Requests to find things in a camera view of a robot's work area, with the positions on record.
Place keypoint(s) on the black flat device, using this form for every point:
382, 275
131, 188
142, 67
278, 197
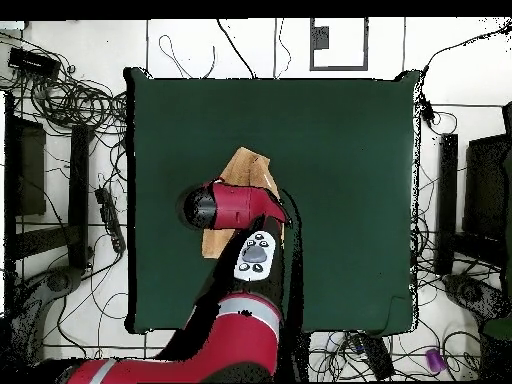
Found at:
374, 356

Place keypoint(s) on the black upright bar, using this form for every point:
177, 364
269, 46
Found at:
447, 200

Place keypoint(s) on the black stand frame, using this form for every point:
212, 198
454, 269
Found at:
78, 192

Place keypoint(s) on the black box cabinet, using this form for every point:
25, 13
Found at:
486, 184

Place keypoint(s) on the black rectangular box device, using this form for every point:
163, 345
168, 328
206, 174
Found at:
34, 63

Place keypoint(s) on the dark green table cloth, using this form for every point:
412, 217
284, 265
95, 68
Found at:
340, 160

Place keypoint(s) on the grey stand base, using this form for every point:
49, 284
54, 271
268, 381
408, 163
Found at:
60, 280
472, 294

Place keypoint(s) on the grey rectangular frame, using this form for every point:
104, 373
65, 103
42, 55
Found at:
338, 68

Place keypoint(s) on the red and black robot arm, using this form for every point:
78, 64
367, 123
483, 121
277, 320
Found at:
240, 340

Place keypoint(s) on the dark grey square plate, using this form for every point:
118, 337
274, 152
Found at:
320, 38

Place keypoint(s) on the purple small object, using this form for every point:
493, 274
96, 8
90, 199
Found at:
435, 360

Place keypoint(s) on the black power strip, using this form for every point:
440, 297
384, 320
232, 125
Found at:
108, 218

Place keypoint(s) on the tan terry towel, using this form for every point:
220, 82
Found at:
248, 168

